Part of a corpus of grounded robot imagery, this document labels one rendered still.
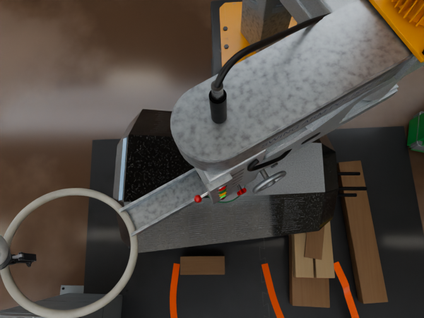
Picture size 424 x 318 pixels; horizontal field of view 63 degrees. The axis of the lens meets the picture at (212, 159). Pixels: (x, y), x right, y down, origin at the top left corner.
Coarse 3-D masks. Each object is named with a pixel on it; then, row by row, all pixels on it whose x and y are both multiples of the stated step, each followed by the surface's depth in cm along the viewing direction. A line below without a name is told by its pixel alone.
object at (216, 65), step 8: (224, 0) 215; (232, 0) 215; (240, 0) 215; (216, 8) 214; (216, 16) 213; (216, 24) 211; (216, 32) 210; (216, 40) 208; (216, 48) 207; (216, 56) 206; (216, 64) 204; (216, 72) 203
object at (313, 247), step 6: (306, 234) 226; (312, 234) 226; (318, 234) 225; (306, 240) 225; (312, 240) 225; (318, 240) 224; (306, 246) 224; (312, 246) 224; (318, 246) 224; (306, 252) 223; (312, 252) 223; (318, 252) 223; (312, 258) 222; (318, 258) 222
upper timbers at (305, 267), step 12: (324, 228) 227; (300, 240) 226; (324, 240) 225; (300, 252) 224; (324, 252) 224; (300, 264) 222; (312, 264) 222; (324, 264) 222; (300, 276) 220; (312, 276) 220; (324, 276) 220
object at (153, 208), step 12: (180, 180) 148; (192, 180) 149; (156, 192) 145; (168, 192) 148; (180, 192) 147; (192, 192) 147; (204, 192) 143; (132, 204) 142; (144, 204) 146; (156, 204) 146; (168, 204) 146; (180, 204) 146; (132, 216) 145; (144, 216) 145; (156, 216) 145; (168, 216) 144; (144, 228) 140
